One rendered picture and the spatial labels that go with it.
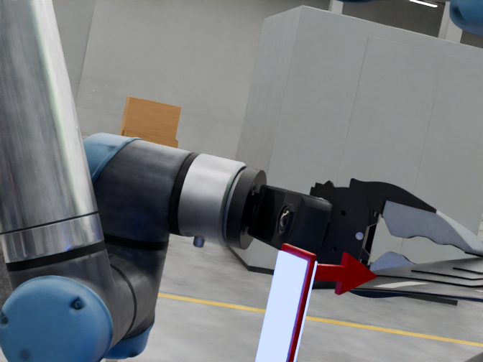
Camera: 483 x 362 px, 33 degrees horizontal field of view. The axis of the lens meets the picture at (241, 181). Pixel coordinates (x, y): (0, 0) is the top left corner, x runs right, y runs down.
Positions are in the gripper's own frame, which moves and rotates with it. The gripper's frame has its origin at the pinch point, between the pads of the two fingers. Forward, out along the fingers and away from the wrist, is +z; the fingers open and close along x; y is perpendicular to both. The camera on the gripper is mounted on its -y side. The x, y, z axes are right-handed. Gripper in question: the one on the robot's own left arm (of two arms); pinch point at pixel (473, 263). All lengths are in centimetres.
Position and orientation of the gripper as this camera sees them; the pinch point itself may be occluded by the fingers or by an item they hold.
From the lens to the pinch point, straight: 66.6
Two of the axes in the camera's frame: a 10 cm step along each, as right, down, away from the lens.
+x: -2.3, 9.7, -0.2
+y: 2.4, 0.8, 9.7
